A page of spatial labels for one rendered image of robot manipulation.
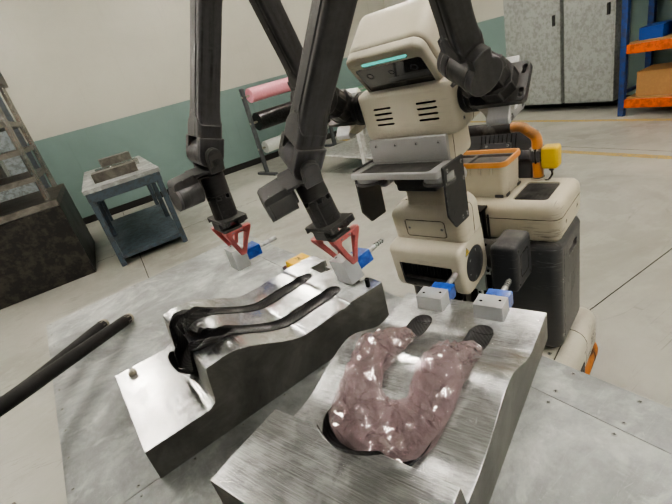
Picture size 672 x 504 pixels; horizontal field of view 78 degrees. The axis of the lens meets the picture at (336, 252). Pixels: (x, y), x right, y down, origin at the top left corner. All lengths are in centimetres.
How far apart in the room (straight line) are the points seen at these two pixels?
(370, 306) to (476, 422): 36
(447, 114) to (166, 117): 652
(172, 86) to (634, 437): 716
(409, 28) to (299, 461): 83
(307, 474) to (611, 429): 40
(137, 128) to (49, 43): 145
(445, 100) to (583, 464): 73
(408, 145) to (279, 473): 79
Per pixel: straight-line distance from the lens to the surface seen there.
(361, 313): 84
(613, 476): 64
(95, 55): 731
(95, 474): 87
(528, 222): 134
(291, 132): 73
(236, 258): 103
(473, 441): 56
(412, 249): 117
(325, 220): 81
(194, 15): 97
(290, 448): 56
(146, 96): 731
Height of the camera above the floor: 131
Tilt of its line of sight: 24 degrees down
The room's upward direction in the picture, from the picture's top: 15 degrees counter-clockwise
